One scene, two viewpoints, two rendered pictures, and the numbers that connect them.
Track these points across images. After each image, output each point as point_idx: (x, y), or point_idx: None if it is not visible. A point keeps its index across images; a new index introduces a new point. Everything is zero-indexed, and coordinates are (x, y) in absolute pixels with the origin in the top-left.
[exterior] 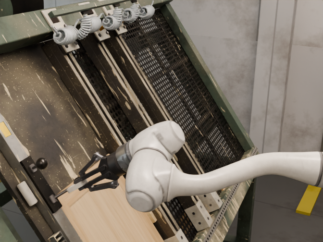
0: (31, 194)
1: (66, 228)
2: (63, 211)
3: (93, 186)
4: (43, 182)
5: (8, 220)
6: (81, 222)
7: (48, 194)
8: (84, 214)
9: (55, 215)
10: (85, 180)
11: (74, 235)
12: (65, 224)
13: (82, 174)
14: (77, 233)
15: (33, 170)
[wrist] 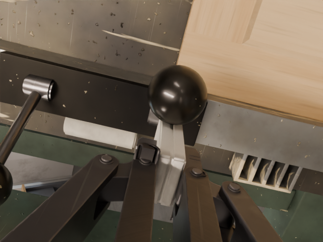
0: (107, 138)
1: (258, 144)
2: (225, 103)
3: (222, 209)
4: (102, 94)
5: (131, 157)
6: (317, 45)
7: (140, 114)
8: (320, 6)
9: (204, 138)
10: (163, 173)
11: (296, 139)
12: (250, 136)
13: (113, 200)
14: (312, 98)
15: (44, 99)
